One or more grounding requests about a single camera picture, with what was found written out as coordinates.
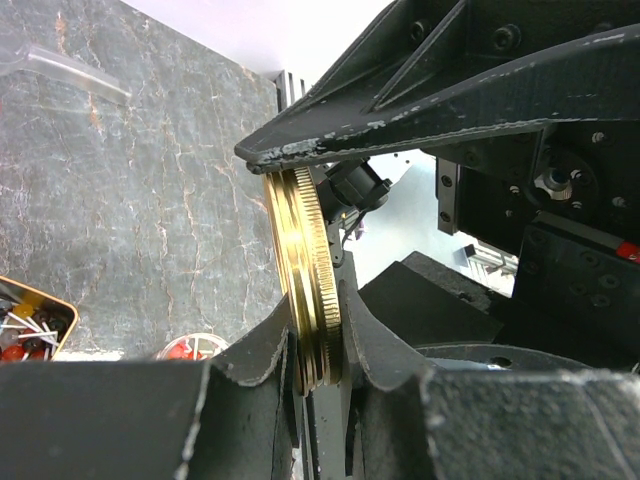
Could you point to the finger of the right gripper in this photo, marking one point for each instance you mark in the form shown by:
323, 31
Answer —
432, 73

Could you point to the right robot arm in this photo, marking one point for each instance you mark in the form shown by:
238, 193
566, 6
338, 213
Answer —
425, 303

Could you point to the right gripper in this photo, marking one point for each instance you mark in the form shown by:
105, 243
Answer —
565, 201

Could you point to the gold lollipop tin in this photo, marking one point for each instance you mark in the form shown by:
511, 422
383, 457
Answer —
34, 324

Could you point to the clear plastic scoop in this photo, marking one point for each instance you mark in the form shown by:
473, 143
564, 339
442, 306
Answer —
37, 59

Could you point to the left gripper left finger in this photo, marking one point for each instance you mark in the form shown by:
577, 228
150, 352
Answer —
229, 417

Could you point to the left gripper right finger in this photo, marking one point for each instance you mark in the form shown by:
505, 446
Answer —
409, 418

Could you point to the white round lid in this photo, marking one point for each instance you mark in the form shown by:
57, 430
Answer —
306, 275

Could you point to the clear glass bowl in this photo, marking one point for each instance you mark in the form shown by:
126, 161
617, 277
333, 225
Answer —
195, 346

